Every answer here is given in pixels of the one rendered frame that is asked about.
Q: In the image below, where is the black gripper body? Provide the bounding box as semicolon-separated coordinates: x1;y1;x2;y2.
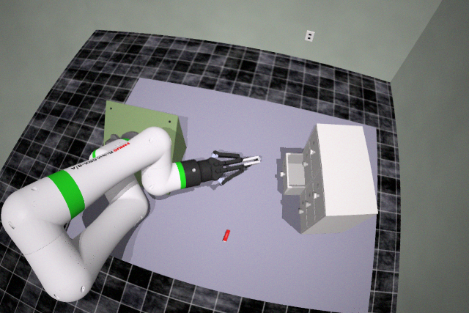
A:
197;157;224;183

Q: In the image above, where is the small white chest of drawers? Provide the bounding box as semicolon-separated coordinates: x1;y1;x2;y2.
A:
300;124;378;235

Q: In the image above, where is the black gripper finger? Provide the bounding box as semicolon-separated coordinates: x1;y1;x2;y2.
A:
215;161;260;185
211;150;259;166

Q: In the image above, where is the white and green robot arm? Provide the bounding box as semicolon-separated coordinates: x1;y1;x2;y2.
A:
1;127;202;302

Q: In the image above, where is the grey drawer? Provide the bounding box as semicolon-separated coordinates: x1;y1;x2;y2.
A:
298;191;308;232
309;128;321;177
305;181;316;227
280;153;306;195
303;142;313;186
313;170;325;221

